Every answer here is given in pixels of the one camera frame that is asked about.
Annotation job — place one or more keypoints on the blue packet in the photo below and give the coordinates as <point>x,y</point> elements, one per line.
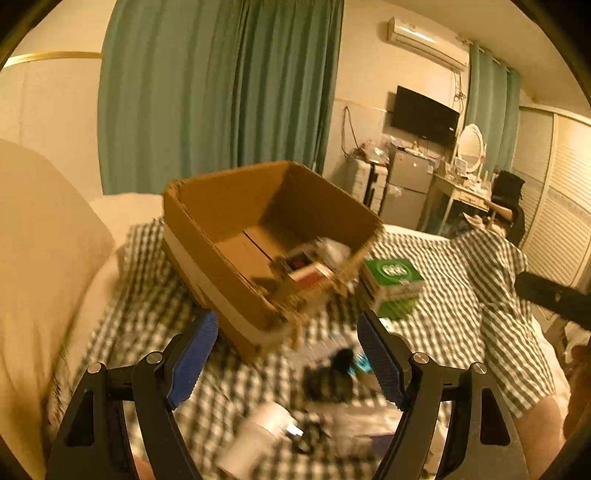
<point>362,365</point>

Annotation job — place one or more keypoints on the oval white-framed mirror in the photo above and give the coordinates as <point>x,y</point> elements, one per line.
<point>470,145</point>

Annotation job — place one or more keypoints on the checked blanket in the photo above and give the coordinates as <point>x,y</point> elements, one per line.
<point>443,295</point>

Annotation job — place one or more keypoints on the green and white carton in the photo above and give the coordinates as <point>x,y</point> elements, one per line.
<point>392,277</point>

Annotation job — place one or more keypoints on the red and white small box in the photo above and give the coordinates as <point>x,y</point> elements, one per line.
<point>304,272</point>

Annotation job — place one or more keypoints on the white air conditioner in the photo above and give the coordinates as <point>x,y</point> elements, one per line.
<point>427,44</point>

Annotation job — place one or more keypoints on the white dressing table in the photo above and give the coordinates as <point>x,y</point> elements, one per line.
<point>461,194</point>

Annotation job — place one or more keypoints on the narrow green curtain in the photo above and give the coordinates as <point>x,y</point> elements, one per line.
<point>491,106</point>

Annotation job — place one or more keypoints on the person's leg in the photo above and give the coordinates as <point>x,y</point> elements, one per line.
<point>540,438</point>

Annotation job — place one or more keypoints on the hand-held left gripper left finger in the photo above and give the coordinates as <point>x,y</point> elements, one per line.
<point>194,360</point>

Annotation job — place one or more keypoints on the brown cardboard box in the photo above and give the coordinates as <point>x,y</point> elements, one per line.
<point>194,221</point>

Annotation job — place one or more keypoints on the small grey fridge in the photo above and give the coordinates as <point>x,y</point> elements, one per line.
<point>406,184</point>

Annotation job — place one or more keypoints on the wide green curtain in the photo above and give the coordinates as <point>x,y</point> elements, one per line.
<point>207,92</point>

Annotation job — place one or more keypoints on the black chair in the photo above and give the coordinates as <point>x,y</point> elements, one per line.
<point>508,189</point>

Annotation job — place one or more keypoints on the cream pillow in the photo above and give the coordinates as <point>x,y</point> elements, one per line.
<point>41,258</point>

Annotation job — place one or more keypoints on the white slatted wardrobe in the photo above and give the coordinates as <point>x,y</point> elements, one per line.
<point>563,194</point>

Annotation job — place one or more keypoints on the black wall television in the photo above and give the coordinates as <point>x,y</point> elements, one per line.
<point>422,115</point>

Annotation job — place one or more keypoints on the white drawer cabinet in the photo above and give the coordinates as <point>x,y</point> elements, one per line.
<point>367,180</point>

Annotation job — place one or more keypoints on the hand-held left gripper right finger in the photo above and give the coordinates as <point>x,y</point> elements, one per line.
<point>378,350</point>

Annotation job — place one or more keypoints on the black object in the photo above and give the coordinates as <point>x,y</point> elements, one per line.
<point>330,378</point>

